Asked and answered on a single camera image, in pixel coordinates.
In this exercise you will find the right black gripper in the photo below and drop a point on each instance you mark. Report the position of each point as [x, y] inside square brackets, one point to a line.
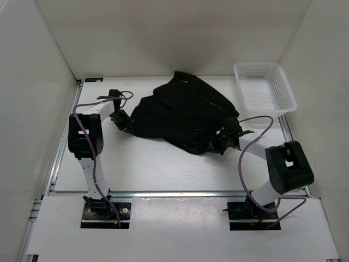
[214, 143]

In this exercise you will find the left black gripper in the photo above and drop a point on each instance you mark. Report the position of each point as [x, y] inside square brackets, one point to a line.
[127, 123]

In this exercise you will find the black shorts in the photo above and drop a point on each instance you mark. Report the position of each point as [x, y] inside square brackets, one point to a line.
[185, 112]

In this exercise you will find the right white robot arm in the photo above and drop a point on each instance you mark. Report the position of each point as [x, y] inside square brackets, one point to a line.
[287, 165]

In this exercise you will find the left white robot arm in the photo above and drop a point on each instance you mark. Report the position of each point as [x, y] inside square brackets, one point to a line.
[86, 140]

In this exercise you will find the white plastic mesh basket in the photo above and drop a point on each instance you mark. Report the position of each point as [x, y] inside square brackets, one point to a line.
[264, 89]

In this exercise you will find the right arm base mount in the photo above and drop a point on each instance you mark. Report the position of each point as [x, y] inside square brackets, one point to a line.
[246, 216]

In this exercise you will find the aluminium front rail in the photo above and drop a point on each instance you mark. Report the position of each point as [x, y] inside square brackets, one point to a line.
[174, 194]

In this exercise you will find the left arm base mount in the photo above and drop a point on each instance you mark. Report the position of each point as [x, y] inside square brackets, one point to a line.
[99, 214]

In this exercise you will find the aluminium left rail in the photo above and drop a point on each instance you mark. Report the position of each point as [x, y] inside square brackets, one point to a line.
[46, 162]

